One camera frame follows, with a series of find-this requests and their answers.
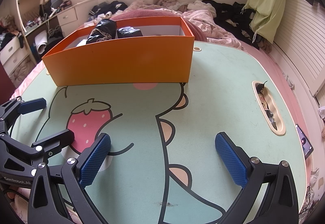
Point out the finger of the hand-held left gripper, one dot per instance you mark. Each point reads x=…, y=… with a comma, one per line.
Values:
x=33, y=105
x=54, y=140

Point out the beige clothes pile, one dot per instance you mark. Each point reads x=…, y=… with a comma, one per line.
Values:
x=172, y=4

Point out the pink floral blanket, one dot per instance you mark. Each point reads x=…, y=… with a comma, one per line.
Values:
x=203, y=18

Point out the white drawer cabinet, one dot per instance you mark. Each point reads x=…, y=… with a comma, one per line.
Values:
x=11, y=48

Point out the black lace-trimmed cloth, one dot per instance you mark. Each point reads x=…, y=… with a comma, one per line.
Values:
x=104, y=27

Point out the pile of black clothes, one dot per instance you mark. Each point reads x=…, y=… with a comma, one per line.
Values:
x=228, y=10

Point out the orange cardboard box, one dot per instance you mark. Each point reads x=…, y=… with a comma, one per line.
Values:
x=121, y=61

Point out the trinkets in desktop slot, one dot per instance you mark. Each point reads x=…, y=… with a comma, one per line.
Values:
x=266, y=104

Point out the smartphone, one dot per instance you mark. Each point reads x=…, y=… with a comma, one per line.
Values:
x=304, y=142

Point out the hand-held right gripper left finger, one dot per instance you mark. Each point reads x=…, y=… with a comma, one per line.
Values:
x=95, y=160

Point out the black white striped clothes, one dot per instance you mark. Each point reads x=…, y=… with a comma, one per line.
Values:
x=109, y=6

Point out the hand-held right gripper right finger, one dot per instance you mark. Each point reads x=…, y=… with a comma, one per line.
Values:
x=231, y=160

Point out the dark shiny packet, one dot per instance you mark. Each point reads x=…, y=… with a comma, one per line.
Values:
x=129, y=32

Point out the white desk with drawers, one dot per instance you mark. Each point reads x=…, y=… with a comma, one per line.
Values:
x=67, y=15

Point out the white paper roll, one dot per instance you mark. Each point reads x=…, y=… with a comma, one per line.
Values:
x=40, y=42

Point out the cartoon printed desktop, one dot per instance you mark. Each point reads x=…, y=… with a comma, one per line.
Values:
x=215, y=86

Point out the mixed clothes pile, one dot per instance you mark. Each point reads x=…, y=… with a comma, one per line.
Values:
x=7, y=28

